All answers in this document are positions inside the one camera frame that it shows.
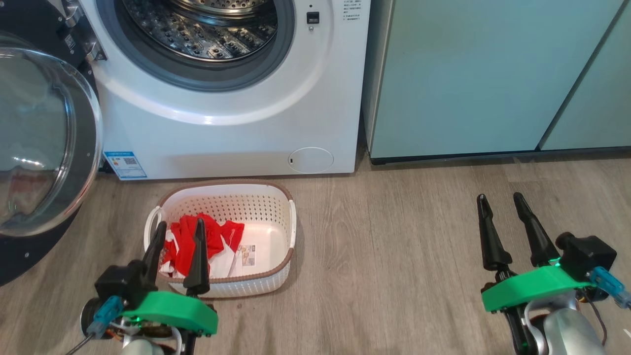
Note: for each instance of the pale green cabinet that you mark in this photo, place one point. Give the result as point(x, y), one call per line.
point(468, 74)

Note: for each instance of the round white filter cover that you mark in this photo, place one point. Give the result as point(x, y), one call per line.
point(310, 160)

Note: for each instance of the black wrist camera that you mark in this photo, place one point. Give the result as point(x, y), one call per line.
point(116, 281)
point(586, 256)

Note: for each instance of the white front-load washing machine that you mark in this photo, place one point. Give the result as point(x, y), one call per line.
point(222, 138)

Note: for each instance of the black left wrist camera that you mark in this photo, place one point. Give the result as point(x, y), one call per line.
point(116, 281)

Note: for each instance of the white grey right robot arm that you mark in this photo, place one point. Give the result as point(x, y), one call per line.
point(567, 330)

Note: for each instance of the perforated steel washer drum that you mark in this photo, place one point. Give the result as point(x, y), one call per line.
point(197, 29)

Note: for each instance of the paper product label sticker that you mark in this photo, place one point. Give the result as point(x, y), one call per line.
point(247, 255)

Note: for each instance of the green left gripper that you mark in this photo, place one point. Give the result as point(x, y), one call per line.
point(172, 310)

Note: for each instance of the metal door hinge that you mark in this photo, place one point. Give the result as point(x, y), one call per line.
point(86, 42)

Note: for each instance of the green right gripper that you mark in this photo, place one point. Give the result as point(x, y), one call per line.
point(532, 288)

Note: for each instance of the cream perforated laundry basket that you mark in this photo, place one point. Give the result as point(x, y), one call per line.
point(256, 207)

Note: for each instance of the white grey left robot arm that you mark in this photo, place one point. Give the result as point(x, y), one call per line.
point(140, 349)

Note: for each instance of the red garment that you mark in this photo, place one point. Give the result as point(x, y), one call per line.
point(187, 236)

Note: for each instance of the washing machine glass door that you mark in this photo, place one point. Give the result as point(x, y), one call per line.
point(29, 148)

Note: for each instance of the blue energy label sticker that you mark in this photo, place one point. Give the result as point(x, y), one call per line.
point(124, 165)

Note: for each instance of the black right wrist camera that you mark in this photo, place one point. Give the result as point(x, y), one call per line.
point(586, 256)

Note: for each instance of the black door lock slot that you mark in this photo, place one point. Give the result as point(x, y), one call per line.
point(313, 17)

